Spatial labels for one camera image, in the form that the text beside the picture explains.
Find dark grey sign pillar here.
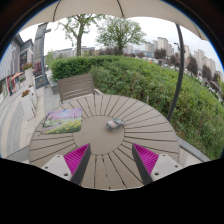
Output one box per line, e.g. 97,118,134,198
32,22,53,89

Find distant tall apartment buildings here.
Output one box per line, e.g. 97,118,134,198
133,36,224,81

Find green trimmed hedge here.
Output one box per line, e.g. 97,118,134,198
49,54,224,161

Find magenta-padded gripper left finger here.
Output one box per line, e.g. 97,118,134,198
40,142,92,187

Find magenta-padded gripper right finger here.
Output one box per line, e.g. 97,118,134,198
131,142,184,186

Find white planter with flowers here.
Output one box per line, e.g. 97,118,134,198
21,62,36,88
20,89,37,121

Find bare-trunked sparse tree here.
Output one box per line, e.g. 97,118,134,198
58,13,106,58

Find dark curved umbrella pole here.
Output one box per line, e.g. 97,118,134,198
166,23,186,123

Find brown slatted patio chair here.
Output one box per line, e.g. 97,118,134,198
56,73,104,106

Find transparent grey computer mouse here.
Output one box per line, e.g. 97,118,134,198
105,117,125,132

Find beige patio umbrella canopy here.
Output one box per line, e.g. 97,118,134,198
19,0,209,41

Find round leafy green tree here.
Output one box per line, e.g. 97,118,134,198
95,16,147,56

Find grey storefront building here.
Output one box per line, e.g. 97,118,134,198
0,33,34,101

